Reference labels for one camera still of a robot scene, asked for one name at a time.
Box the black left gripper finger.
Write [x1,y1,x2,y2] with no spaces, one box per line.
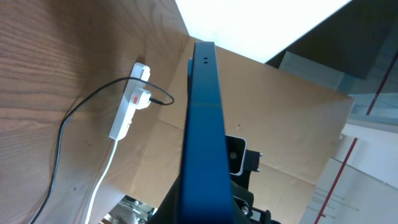
[147,175,180,224]

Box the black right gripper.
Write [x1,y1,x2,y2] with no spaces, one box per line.
[230,150,280,224]

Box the blue Galaxy smartphone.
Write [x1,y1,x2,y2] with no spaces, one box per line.
[175,41,233,223]

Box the white USB charger plug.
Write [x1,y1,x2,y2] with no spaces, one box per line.
[131,88,152,110]

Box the white power strip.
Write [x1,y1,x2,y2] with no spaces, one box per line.
[109,62,150,141]

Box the white power strip cord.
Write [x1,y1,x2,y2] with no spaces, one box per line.
[83,139,119,224]

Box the black USB charging cable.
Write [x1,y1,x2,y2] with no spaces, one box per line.
[29,76,175,224]

